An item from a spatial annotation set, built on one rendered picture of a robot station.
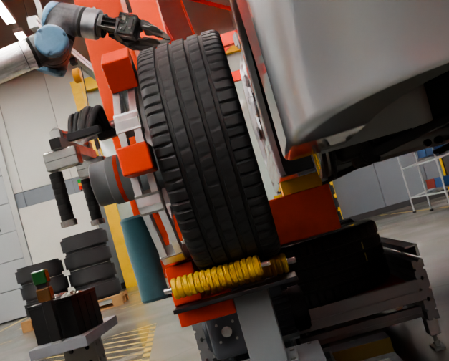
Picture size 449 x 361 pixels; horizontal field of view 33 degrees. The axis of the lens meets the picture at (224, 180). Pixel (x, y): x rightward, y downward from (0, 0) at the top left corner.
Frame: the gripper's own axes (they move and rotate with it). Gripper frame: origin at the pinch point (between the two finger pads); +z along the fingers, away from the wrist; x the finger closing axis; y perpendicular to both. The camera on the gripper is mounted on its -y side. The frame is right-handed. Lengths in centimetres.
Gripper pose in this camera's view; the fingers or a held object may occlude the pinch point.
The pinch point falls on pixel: (167, 40)
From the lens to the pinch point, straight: 225.9
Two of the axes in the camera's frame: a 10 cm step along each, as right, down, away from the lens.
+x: 2.2, -9.7, 1.3
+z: 9.7, 2.1, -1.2
